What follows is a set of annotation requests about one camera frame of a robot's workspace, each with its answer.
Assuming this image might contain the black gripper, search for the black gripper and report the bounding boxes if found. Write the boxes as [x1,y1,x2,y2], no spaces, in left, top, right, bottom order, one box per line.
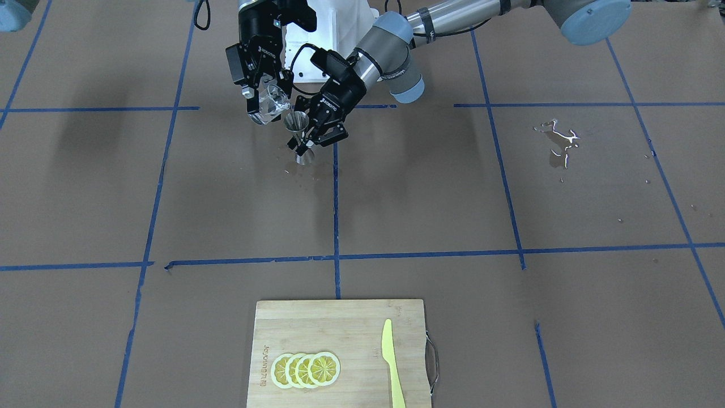
[288,73,368,156]
[225,28,293,126]

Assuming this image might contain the clear glass cup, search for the clear glass cup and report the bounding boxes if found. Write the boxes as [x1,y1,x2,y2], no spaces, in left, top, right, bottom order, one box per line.
[247,84,291,126]

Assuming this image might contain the steel double jigger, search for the steel double jigger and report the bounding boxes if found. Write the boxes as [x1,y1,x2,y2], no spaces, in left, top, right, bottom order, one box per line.
[283,111,315,165]

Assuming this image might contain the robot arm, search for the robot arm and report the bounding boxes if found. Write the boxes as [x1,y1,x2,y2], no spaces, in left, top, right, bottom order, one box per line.
[225,1,318,126]
[287,1,632,158]

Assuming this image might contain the lemon slice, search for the lemon slice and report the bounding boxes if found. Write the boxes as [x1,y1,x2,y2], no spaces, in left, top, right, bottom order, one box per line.
[295,354,316,388]
[308,351,341,386]
[284,353,304,388]
[271,353,292,389]

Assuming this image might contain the lemon slice front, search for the lemon slice front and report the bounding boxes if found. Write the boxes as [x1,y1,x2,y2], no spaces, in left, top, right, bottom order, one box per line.
[308,351,341,386]

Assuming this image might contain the yellow plastic knife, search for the yellow plastic knife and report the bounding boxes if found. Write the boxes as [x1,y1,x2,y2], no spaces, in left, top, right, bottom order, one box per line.
[381,318,406,407]

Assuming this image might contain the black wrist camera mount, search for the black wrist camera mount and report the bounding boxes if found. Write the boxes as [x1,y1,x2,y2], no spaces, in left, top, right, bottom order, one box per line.
[310,48,350,82]

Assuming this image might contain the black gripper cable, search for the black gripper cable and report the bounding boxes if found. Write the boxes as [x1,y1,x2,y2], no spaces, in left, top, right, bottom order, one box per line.
[193,0,340,71]

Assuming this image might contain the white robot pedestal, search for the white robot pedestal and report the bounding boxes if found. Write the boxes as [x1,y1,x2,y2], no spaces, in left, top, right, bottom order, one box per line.
[283,1,380,83]

